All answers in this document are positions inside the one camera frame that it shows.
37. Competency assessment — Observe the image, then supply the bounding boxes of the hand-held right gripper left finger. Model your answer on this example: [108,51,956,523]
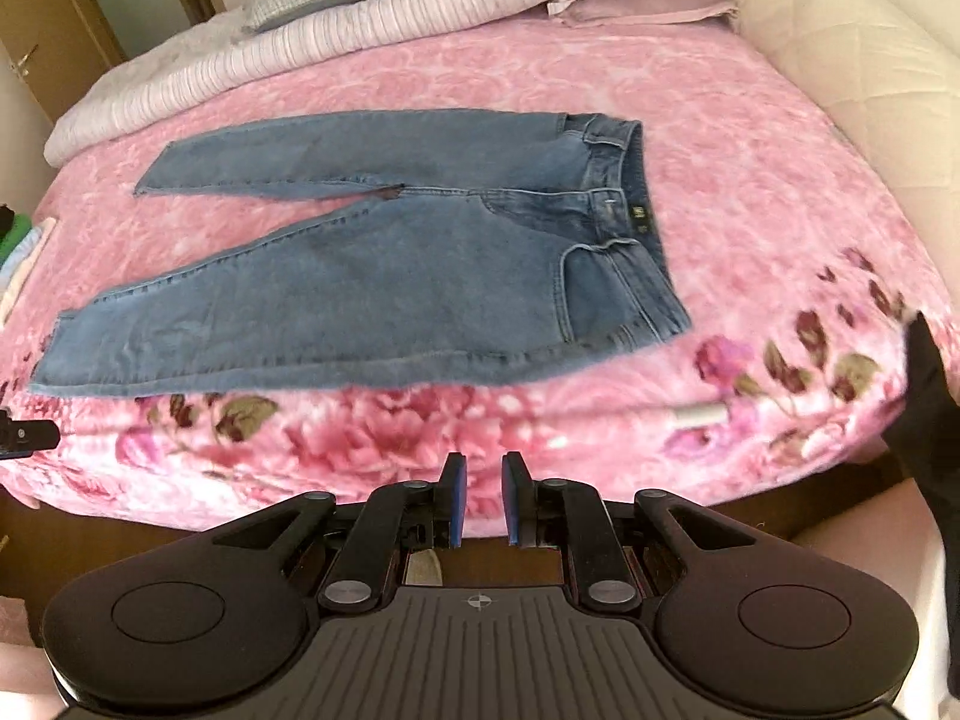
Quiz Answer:
[191,452,468,612]

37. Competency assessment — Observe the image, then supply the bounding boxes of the folded light blue garment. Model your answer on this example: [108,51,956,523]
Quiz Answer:
[0,231,40,282]

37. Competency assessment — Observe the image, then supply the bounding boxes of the white padded headboard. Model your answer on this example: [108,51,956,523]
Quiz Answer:
[739,0,960,241]

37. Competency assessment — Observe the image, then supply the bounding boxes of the pale striped quilt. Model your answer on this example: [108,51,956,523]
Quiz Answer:
[43,0,752,166]

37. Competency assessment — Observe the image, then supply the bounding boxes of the white round laundry basket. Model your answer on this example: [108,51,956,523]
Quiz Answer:
[791,491,960,720]

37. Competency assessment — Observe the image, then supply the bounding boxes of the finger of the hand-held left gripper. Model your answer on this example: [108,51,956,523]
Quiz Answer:
[0,406,62,461]

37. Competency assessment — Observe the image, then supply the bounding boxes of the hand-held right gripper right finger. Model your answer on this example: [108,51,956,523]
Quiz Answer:
[501,451,785,611]

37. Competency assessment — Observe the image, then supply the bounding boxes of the blue denim jeans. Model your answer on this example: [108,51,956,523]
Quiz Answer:
[26,110,693,401]

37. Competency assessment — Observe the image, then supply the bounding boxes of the folded green garment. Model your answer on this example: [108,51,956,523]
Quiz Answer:
[0,216,32,265]

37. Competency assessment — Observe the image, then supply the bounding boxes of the folded pink bed sheets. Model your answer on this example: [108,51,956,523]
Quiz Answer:
[547,0,741,32]

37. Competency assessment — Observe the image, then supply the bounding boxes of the pink floral blanket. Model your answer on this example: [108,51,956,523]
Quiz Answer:
[0,11,960,535]

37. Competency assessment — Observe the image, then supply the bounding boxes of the folded cream garment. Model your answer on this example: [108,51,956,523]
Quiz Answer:
[0,218,60,325]

